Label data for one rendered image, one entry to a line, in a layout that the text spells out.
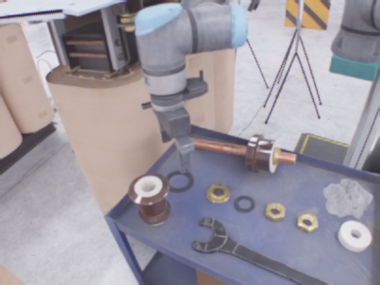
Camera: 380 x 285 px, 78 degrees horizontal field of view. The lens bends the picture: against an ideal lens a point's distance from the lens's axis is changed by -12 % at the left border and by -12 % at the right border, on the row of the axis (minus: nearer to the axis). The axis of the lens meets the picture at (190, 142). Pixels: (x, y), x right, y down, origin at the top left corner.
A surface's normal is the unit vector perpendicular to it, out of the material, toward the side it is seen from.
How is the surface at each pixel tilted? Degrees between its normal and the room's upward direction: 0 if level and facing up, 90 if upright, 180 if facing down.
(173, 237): 0
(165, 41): 91
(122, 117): 90
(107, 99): 90
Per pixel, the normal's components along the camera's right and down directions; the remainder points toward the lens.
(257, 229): -0.07, -0.79
